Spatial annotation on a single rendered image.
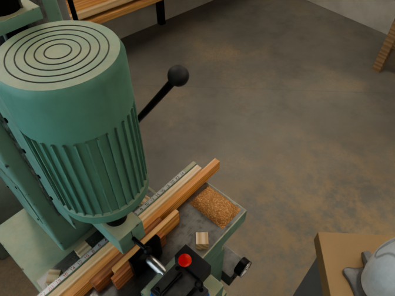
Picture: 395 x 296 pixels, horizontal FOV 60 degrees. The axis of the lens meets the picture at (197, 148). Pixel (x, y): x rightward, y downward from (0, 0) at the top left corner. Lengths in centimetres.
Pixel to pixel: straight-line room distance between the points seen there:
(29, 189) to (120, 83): 47
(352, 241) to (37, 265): 101
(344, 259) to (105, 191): 90
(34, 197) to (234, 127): 182
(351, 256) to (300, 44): 249
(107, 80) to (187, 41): 294
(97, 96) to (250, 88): 244
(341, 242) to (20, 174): 102
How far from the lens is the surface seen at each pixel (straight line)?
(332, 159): 245
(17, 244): 119
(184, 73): 54
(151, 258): 88
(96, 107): 46
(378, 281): 110
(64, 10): 83
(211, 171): 105
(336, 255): 129
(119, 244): 80
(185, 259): 80
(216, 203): 99
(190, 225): 98
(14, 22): 58
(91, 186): 57
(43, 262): 113
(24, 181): 85
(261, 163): 230
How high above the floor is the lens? 176
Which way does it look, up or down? 49 degrees down
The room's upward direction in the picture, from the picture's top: straight up
